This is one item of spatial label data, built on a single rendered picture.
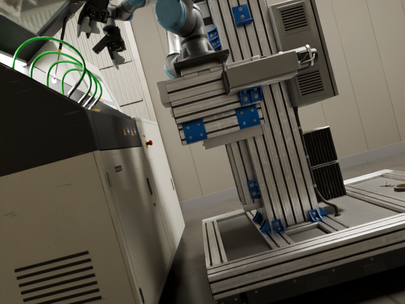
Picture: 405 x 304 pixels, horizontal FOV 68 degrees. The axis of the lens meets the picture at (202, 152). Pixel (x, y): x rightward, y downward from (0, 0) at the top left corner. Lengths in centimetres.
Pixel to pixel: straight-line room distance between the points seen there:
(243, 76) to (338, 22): 301
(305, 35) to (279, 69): 39
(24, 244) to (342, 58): 355
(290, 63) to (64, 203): 99
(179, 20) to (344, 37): 305
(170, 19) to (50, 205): 82
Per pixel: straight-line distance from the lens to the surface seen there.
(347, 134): 386
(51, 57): 211
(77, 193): 123
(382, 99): 409
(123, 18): 181
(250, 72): 113
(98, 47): 173
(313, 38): 152
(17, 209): 136
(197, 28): 129
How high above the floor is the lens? 72
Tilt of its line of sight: 2 degrees down
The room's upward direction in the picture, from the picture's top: 15 degrees counter-clockwise
